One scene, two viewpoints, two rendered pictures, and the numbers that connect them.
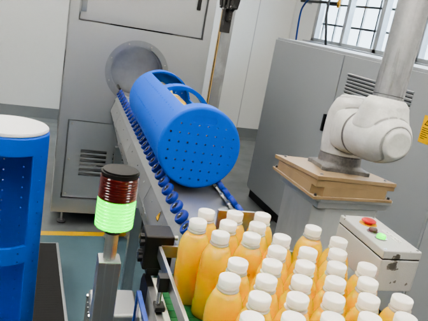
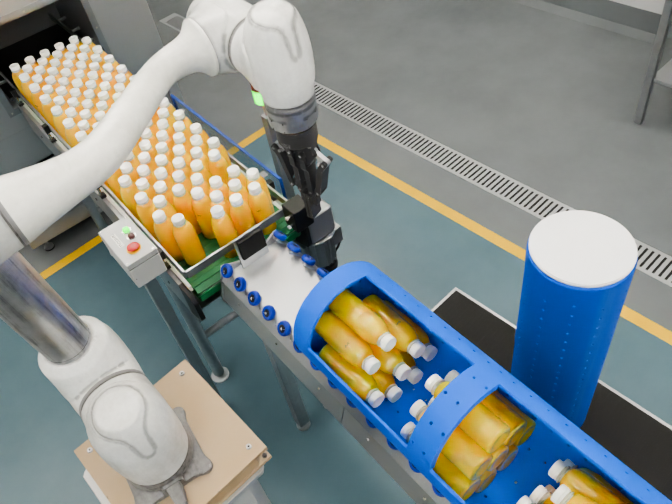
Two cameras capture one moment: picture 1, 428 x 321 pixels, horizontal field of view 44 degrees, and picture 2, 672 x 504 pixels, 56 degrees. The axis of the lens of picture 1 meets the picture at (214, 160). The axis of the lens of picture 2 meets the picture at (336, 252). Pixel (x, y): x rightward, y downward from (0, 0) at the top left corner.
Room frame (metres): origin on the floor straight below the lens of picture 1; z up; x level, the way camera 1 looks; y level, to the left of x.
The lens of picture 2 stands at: (2.66, -0.14, 2.37)
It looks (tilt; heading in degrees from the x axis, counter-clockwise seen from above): 47 degrees down; 167
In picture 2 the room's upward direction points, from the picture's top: 12 degrees counter-clockwise
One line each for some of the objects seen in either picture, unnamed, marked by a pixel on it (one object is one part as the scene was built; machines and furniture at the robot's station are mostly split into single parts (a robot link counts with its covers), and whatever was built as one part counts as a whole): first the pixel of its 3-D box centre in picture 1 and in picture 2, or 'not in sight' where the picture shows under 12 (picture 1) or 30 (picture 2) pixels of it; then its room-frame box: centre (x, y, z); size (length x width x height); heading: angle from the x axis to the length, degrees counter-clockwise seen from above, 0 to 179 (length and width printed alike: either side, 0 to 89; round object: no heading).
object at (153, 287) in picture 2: not in sight; (188, 350); (1.18, -0.42, 0.50); 0.04 x 0.04 x 1.00; 18
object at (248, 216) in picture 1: (231, 231); (252, 247); (1.29, -0.08, 0.99); 0.10 x 0.02 x 0.12; 108
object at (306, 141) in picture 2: not in sight; (298, 140); (1.75, 0.04, 1.67); 0.08 x 0.07 x 0.09; 34
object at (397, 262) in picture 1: (374, 250); (132, 250); (1.18, -0.42, 1.05); 0.20 x 0.10 x 0.10; 18
